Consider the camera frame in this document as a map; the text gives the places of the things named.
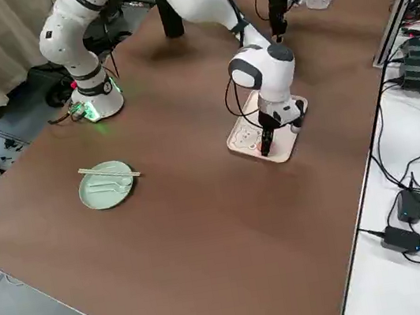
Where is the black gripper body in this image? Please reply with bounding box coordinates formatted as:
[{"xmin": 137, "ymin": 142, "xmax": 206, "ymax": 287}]
[
  {"xmin": 257, "ymin": 108, "xmax": 285, "ymax": 134},
  {"xmin": 268, "ymin": 0, "xmax": 291, "ymax": 24}
]

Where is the cream-white bear print tray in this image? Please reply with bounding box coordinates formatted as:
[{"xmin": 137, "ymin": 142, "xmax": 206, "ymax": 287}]
[{"xmin": 218, "ymin": 82, "xmax": 318, "ymax": 173}]

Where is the black cylindrical vase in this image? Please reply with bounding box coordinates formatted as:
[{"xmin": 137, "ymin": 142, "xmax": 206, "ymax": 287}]
[{"xmin": 156, "ymin": 0, "xmax": 187, "ymax": 40}]

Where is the pale green spoon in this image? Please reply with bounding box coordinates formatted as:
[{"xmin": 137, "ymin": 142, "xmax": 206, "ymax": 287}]
[{"xmin": 92, "ymin": 173, "xmax": 134, "ymax": 192}]

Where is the black power adapter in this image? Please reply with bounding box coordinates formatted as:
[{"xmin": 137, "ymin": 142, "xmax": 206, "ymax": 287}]
[
  {"xmin": 393, "ymin": 186, "xmax": 420, "ymax": 227},
  {"xmin": 378, "ymin": 220, "xmax": 420, "ymax": 258}
]

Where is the wooden chopstick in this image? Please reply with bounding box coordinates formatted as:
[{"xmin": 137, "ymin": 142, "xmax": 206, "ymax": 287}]
[
  {"xmin": 78, "ymin": 160, "xmax": 142, "ymax": 186},
  {"xmin": 77, "ymin": 158, "xmax": 142, "ymax": 184}
]

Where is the pale green fork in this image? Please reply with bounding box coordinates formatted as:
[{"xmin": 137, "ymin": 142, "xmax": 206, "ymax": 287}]
[{"xmin": 88, "ymin": 179, "xmax": 133, "ymax": 198}]

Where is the pale green round plate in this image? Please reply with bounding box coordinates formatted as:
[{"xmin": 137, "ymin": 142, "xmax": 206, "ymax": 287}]
[{"xmin": 74, "ymin": 157, "xmax": 140, "ymax": 215}]

